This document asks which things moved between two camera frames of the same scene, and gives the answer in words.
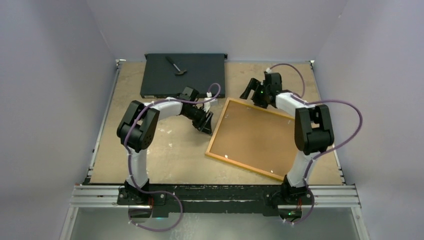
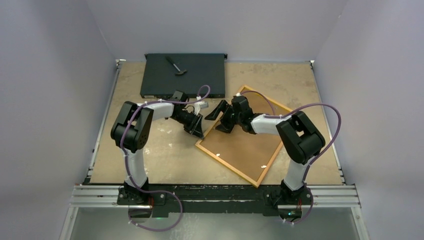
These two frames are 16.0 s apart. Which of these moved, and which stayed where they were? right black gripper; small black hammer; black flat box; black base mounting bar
Moved: right black gripper
Stayed: black base mounting bar; small black hammer; black flat box
